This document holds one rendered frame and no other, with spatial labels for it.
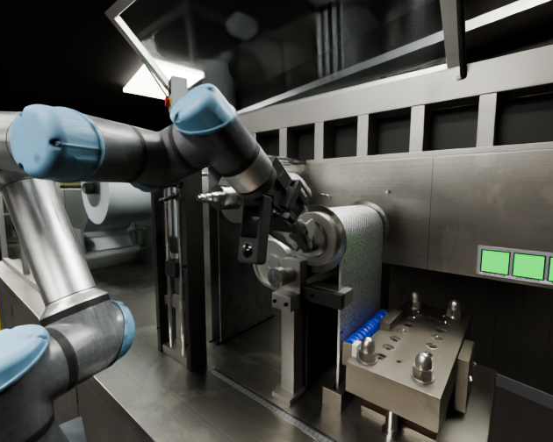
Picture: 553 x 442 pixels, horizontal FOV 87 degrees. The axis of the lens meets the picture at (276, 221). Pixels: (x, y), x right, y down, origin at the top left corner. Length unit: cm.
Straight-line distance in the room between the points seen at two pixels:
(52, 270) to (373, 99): 88
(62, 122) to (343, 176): 77
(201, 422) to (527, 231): 80
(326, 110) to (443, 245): 54
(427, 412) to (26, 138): 65
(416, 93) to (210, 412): 91
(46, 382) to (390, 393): 55
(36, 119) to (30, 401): 40
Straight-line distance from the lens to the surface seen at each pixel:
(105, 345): 66
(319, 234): 60
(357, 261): 69
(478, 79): 90
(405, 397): 61
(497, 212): 86
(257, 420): 70
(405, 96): 93
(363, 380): 63
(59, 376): 62
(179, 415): 74
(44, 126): 36
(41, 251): 69
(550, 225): 86
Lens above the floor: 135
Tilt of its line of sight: 6 degrees down
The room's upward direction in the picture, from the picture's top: straight up
